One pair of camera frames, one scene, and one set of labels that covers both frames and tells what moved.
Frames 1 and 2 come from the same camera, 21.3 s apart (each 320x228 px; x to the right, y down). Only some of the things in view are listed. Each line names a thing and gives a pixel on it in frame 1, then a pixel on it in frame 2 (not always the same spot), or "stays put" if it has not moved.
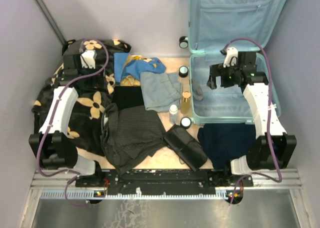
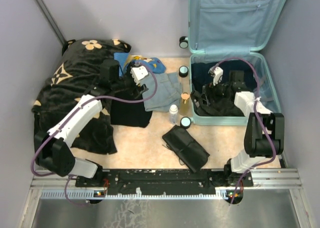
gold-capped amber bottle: x=185 y=103 stays put
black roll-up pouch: x=186 y=145 stays put
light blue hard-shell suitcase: x=221 y=18 stays put
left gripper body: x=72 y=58 -> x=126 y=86
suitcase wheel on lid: x=183 y=43 stays put
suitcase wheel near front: x=185 y=122 stays put
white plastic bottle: x=173 y=112 stays put
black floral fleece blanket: x=94 y=86 stays put
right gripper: x=217 y=70 -> x=211 y=89
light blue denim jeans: x=160 y=90 stays put
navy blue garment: x=224 y=142 -> x=201 y=77
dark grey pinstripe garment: x=129 y=134 -> x=215 y=100
